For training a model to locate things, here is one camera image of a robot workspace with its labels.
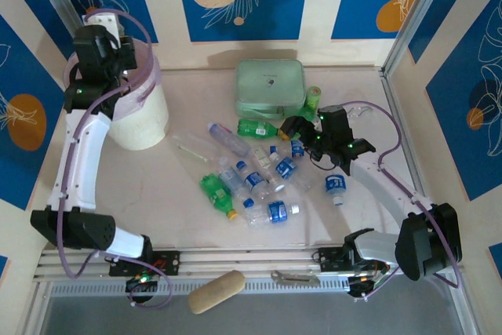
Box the green bottle with printed label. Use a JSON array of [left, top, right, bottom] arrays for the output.
[[237, 118, 284, 140]]

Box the small white-green label bottle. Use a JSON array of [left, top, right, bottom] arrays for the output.
[[252, 147, 272, 171]]

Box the clear bottle with purple label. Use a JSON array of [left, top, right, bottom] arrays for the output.
[[206, 122, 255, 158]]

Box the clear bluish plastic bottle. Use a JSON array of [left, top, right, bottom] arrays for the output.
[[217, 156, 246, 201]]

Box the crushed clear bottle blue cap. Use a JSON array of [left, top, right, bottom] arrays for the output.
[[242, 198, 271, 231]]

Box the green bottle with yellow cap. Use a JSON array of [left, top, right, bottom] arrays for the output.
[[198, 173, 239, 221]]

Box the white round bin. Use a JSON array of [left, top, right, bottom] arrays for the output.
[[105, 83, 170, 151]]

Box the clear plastic wrapper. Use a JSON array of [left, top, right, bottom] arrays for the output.
[[344, 102, 373, 117]]

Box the small green cup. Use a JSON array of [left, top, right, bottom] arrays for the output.
[[304, 86, 323, 111]]

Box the green plastic container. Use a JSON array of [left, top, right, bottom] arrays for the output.
[[234, 59, 307, 119]]

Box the black controller board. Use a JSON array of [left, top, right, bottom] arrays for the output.
[[125, 275, 158, 293], [347, 275, 378, 298]]

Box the tan foam cylinder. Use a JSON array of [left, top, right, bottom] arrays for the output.
[[187, 270, 247, 315]]

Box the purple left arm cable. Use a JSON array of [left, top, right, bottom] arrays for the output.
[[56, 9, 174, 309]]

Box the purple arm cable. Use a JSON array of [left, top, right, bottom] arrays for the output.
[[339, 100, 466, 304], [56, 9, 174, 309]]

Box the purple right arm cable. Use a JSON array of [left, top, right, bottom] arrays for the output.
[[339, 100, 466, 304]]

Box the aluminium table side rail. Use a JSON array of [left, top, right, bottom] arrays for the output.
[[379, 67, 436, 210]]

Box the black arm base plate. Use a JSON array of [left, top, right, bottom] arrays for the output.
[[319, 247, 389, 273], [108, 250, 182, 278]]

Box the aluminium extrusion rail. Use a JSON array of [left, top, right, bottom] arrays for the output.
[[33, 247, 460, 282]]

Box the flat metal bracket tool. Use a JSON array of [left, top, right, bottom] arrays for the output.
[[271, 270, 321, 286]]

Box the grey slotted cable duct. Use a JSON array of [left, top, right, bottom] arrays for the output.
[[46, 276, 354, 297]]

